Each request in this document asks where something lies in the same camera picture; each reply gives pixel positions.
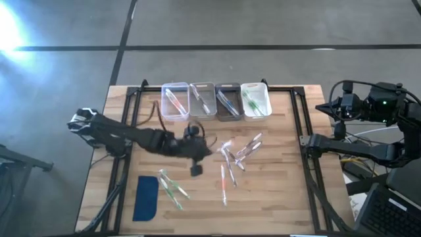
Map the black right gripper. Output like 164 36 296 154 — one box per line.
314 93 368 141

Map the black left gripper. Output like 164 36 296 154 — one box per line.
177 136 214 178

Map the blue toothbrush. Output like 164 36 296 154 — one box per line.
216 89 235 113
216 91 238 117
219 93 240 119

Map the light grey plastic bin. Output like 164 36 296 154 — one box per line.
189 82 218 121

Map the dark grey plastic bin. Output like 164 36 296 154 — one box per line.
215 82 244 122

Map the black power brick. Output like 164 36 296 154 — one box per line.
343 161 371 180

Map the clear plastic bin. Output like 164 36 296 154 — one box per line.
161 82 191 121

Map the dark blue mat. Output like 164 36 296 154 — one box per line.
132 175 160 222

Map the black support bar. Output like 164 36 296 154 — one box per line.
345 173 394 196

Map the white plastic bin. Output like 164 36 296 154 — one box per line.
240 82 273 122

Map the white paper sheet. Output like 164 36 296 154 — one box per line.
347 192 366 220

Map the grey laptop screen back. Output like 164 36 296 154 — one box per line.
385 161 421 207

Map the open black keyboard laptop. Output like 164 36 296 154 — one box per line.
353 182 421 237

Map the black metal stand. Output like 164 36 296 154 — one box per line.
0 143 54 237

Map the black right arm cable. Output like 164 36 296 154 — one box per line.
328 80 421 122

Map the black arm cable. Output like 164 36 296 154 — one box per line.
136 100 218 149
328 80 421 122

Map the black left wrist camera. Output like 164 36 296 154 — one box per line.
183 124 201 139

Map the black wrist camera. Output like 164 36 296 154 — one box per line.
183 124 201 139
341 81 355 99

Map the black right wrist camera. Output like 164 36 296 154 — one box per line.
341 81 355 99

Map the yellow cable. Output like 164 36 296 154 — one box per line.
340 157 374 165

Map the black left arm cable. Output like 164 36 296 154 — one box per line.
136 100 218 149

